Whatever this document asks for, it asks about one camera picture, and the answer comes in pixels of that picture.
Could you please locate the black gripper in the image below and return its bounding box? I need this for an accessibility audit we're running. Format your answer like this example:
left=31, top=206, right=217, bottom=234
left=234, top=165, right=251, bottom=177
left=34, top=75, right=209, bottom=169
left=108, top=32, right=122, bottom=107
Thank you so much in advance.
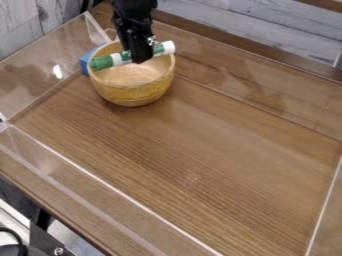
left=111, top=0, right=158, bottom=64

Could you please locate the green Expo marker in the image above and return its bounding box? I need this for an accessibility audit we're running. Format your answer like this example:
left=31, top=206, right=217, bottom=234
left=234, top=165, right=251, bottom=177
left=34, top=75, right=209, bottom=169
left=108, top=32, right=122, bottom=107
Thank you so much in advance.
left=90, top=40, right=177, bottom=71

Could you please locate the clear acrylic stand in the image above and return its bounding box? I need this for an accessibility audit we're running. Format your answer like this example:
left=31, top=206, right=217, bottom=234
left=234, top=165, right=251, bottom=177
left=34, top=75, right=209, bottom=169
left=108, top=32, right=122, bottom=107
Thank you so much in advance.
left=84, top=11, right=121, bottom=45

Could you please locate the blue block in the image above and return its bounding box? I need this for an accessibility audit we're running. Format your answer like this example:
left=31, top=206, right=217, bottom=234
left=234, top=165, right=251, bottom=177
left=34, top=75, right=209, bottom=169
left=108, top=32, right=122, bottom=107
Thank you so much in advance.
left=79, top=43, right=104, bottom=76

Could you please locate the black metal bracket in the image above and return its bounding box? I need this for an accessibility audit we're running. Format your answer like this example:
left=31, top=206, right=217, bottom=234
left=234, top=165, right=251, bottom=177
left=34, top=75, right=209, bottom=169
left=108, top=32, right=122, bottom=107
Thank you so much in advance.
left=28, top=229, right=76, bottom=256

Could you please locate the black cable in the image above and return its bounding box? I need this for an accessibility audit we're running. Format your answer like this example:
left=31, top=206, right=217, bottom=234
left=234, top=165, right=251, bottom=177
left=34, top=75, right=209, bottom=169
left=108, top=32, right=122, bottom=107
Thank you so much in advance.
left=0, top=226, right=31, bottom=256

